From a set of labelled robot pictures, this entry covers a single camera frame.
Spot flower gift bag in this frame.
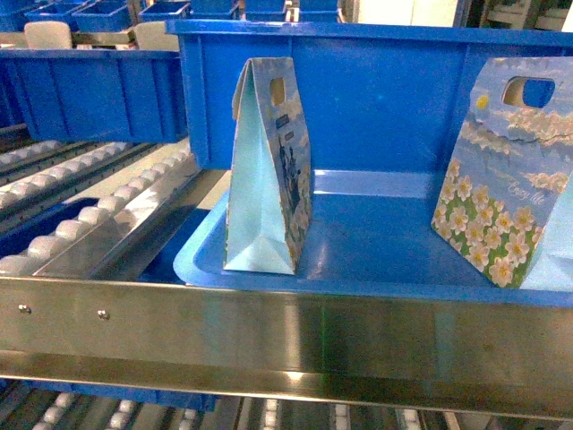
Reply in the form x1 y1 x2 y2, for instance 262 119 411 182
432 56 572 291
224 57 312 275

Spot large blue plastic bin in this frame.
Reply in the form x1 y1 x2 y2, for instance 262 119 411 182
167 19 572 307

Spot blue bin on left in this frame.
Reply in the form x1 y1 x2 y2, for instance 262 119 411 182
1 49 187 143

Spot white roller track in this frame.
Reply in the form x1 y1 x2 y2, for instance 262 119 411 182
1 148 194 277

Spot grey chair right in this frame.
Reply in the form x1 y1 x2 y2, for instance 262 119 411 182
134 21 179 52

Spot grey chair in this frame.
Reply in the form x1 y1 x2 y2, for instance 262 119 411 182
134 21 179 52
24 21 73 49

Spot grey chair left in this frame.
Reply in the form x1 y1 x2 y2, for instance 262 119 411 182
24 21 73 49

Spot steel rack front rail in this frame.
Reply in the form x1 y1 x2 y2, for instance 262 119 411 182
1 278 572 419

